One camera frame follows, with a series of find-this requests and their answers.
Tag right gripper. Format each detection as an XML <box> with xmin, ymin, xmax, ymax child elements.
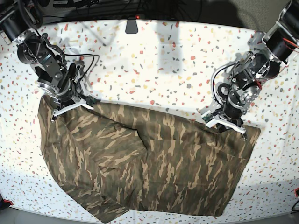
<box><xmin>49</xmin><ymin>79</ymin><xmax>100</xmax><ymax>122</ymax></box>

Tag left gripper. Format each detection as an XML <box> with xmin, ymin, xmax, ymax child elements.
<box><xmin>200</xmin><ymin>91</ymin><xmax>248</xmax><ymax>140</ymax></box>

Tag camouflage T-shirt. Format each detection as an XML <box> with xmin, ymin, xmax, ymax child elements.
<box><xmin>38</xmin><ymin>96</ymin><xmax>260</xmax><ymax>223</ymax></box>

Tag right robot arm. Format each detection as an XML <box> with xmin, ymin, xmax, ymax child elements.
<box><xmin>0</xmin><ymin>0</ymin><xmax>96</xmax><ymax>121</ymax></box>

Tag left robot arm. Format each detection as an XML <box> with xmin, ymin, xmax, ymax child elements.
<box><xmin>201</xmin><ymin>0</ymin><xmax>299</xmax><ymax>138</ymax></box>

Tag red corner clamp right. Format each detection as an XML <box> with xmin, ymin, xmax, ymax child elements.
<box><xmin>295</xmin><ymin>188</ymin><xmax>299</xmax><ymax>198</ymax></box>

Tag red corner clamp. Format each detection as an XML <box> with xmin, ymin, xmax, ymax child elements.
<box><xmin>295</xmin><ymin>188</ymin><xmax>299</xmax><ymax>198</ymax></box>
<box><xmin>1</xmin><ymin>199</ymin><xmax>13</xmax><ymax>207</ymax></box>

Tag red corner clamp left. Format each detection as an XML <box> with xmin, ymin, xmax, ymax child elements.
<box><xmin>1</xmin><ymin>199</ymin><xmax>13</xmax><ymax>207</ymax></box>

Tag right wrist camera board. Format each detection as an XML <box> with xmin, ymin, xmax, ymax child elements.
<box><xmin>86</xmin><ymin>96</ymin><xmax>97</xmax><ymax>107</ymax></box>

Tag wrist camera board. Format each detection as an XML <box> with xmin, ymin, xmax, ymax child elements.
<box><xmin>201</xmin><ymin>111</ymin><xmax>213</xmax><ymax>123</ymax></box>
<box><xmin>86</xmin><ymin>96</ymin><xmax>97</xmax><ymax>107</ymax></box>

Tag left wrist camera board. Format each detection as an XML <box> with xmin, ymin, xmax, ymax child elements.
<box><xmin>201</xmin><ymin>111</ymin><xmax>213</xmax><ymax>123</ymax></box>

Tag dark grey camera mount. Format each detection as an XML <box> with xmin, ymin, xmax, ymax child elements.
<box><xmin>125</xmin><ymin>20</ymin><xmax>138</xmax><ymax>35</ymax></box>

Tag black cables behind table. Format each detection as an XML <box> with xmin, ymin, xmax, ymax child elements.
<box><xmin>44</xmin><ymin>0</ymin><xmax>204</xmax><ymax>24</ymax></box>

